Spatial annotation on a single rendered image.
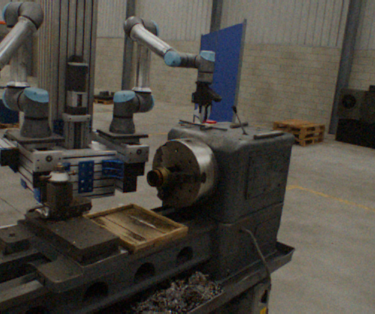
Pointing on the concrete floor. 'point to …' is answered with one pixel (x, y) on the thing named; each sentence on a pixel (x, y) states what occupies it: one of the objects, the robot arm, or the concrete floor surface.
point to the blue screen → (225, 68)
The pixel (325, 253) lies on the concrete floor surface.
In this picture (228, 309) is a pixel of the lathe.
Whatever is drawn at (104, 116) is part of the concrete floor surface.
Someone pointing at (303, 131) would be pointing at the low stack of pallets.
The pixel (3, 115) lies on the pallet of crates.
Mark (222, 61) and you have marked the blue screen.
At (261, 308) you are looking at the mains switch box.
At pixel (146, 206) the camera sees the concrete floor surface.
